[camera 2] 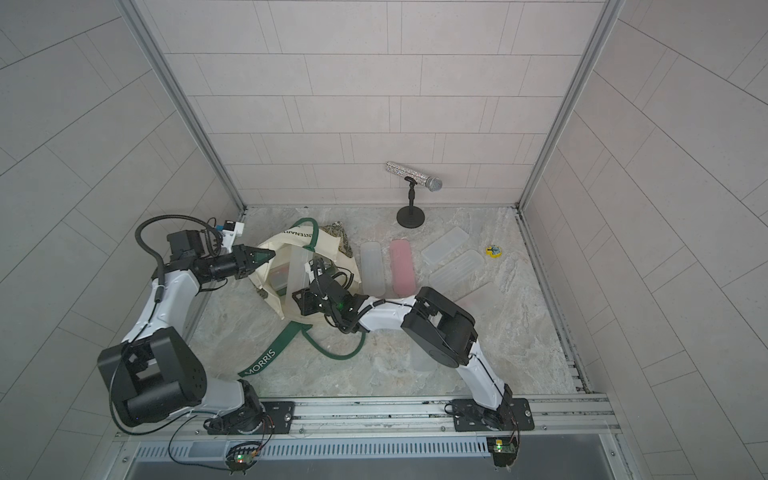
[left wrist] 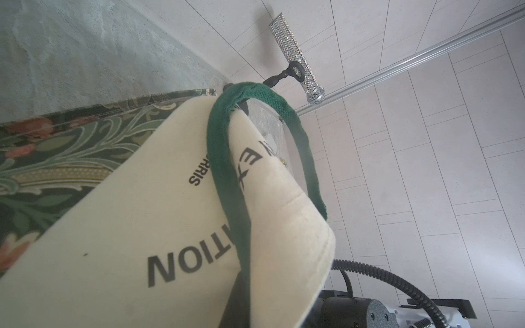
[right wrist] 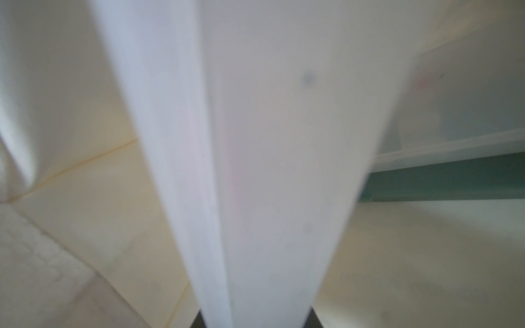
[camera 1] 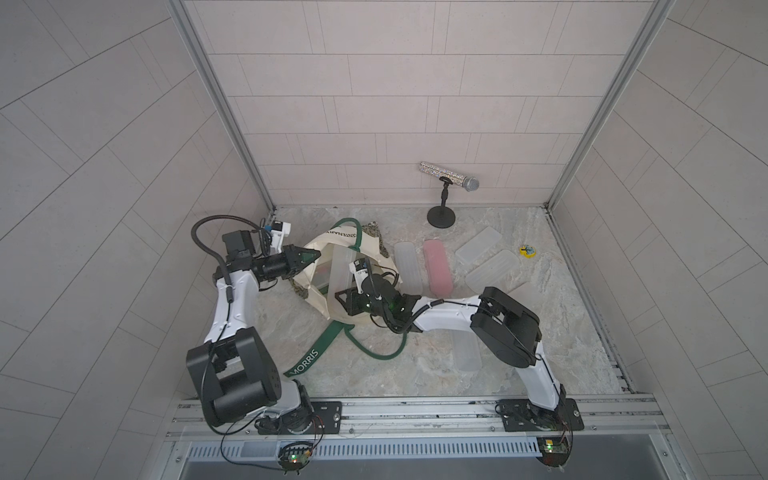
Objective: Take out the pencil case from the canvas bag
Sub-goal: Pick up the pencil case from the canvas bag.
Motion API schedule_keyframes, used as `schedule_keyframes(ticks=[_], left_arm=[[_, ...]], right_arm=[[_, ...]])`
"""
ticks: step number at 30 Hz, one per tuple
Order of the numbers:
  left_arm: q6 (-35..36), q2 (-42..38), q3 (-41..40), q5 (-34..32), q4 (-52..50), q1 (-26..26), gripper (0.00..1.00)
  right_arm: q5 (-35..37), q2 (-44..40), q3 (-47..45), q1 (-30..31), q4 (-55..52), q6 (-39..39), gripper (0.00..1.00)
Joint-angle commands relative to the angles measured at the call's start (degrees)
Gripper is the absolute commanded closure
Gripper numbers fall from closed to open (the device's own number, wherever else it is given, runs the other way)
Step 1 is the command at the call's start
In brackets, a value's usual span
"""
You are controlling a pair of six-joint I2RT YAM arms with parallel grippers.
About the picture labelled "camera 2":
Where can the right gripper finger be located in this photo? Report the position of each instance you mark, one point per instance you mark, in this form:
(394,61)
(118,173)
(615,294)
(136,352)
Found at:
(303,295)
(307,308)

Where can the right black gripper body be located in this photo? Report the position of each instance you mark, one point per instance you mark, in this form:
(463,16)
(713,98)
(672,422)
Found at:
(329,306)

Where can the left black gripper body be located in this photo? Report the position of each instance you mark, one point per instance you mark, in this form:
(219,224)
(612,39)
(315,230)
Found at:
(227,266)

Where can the cream canvas tote bag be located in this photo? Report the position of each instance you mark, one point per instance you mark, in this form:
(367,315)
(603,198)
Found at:
(281,280)

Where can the clear rounded pencil case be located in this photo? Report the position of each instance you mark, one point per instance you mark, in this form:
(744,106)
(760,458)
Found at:
(372,270)

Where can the pink translucent pencil case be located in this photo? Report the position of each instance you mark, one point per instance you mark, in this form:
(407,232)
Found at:
(402,268)

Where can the clear translucent pencil case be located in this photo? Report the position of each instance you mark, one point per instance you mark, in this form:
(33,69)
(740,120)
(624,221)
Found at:
(439,249)

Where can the ribbed clear pencil case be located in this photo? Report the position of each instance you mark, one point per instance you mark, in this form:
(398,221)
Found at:
(456,271)
(420,360)

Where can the frosted case with pink mark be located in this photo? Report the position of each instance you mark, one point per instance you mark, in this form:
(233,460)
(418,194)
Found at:
(485,300)

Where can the clear case with pink item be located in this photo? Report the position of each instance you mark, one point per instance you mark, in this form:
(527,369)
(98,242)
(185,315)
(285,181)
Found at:
(297,274)

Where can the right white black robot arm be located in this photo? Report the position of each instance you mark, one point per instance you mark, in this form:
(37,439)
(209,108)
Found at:
(442,329)

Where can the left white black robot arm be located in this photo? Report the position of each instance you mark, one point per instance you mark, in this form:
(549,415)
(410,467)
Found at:
(153,375)

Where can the black microphone stand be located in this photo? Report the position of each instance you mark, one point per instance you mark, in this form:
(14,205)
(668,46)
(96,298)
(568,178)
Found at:
(410,216)

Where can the silver glitter microphone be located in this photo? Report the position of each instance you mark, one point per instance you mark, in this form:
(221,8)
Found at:
(432,183)

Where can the left green circuit board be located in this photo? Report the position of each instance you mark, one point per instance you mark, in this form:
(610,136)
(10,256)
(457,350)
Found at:
(241,457)

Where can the green circuit board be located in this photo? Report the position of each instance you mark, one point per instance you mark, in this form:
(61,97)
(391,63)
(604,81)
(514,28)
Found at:
(241,457)
(503,450)

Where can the small yellow toy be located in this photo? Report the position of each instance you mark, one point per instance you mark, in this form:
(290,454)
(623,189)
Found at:
(494,251)

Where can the right green circuit board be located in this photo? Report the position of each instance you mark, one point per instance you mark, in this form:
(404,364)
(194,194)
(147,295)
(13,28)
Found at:
(503,450)

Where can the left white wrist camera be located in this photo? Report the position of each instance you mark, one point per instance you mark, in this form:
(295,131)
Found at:
(230,232)

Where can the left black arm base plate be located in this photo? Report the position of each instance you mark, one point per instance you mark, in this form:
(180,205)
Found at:
(272,417)

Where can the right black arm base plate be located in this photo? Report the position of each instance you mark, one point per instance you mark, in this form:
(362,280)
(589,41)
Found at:
(512,415)

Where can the aluminium mounting rail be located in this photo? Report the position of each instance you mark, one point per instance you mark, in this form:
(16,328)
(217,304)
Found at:
(385,417)

